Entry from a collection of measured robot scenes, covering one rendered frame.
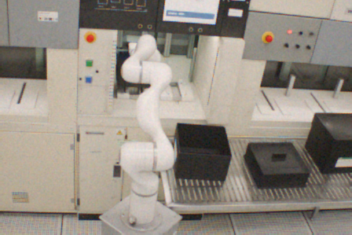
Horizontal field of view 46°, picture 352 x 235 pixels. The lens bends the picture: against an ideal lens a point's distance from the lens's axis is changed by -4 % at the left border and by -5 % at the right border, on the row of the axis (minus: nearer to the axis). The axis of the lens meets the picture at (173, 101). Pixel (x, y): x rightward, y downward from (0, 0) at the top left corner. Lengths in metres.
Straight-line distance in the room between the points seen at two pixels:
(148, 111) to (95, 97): 0.68
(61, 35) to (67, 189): 1.06
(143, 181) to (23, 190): 1.25
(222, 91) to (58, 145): 1.02
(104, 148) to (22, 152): 0.51
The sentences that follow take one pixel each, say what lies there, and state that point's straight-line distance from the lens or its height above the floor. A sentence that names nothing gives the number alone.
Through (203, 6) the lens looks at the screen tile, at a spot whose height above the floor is 1.56.
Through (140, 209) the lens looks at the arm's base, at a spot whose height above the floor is 0.87.
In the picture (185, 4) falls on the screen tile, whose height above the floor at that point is 1.57.
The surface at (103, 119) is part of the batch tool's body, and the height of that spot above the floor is 0.84.
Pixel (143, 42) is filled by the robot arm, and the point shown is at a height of 1.46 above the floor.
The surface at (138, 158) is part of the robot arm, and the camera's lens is 1.76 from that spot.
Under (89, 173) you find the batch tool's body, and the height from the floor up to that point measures 0.43.
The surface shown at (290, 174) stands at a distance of 2.37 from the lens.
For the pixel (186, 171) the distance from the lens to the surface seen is 2.27.
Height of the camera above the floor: 2.25
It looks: 30 degrees down
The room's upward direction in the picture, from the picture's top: 8 degrees clockwise
